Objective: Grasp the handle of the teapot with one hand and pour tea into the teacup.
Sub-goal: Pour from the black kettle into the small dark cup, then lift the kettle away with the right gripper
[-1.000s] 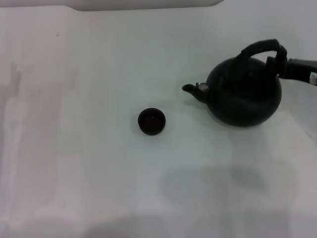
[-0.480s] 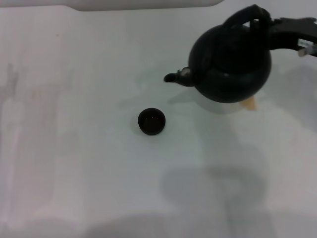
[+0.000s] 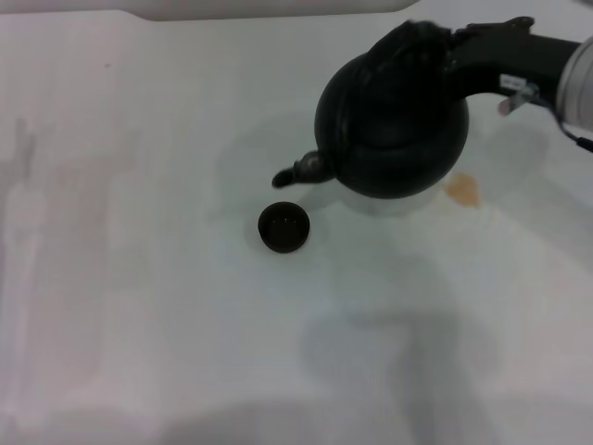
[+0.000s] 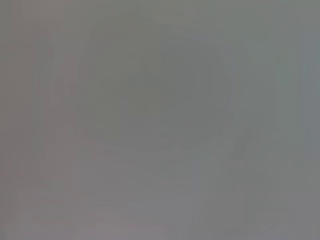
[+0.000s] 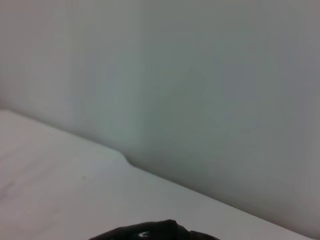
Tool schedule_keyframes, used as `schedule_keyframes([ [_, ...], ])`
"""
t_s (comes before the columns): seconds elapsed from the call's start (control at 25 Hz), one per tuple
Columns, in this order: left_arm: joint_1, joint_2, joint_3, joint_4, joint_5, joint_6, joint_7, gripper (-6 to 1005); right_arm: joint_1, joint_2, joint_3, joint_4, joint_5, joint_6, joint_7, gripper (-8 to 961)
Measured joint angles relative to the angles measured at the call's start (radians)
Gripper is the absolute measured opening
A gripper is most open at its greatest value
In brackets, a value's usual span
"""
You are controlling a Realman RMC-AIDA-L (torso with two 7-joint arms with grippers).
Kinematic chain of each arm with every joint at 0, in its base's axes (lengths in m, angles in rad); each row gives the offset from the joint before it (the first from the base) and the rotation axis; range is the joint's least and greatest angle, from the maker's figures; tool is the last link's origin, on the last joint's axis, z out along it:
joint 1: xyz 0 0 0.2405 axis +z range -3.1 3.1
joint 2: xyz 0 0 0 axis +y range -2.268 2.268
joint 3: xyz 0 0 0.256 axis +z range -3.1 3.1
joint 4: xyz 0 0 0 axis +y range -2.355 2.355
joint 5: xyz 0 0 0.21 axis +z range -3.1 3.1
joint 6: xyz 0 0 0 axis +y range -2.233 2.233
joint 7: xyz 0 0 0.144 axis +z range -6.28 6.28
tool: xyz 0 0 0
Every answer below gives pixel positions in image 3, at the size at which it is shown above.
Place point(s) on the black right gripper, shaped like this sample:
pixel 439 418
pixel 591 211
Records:
pixel 505 60

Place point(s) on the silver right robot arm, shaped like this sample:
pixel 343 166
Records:
pixel 579 83

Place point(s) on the orange tea stain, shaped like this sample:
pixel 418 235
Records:
pixel 463 189

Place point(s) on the small dark teacup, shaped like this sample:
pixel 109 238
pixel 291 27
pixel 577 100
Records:
pixel 283 229

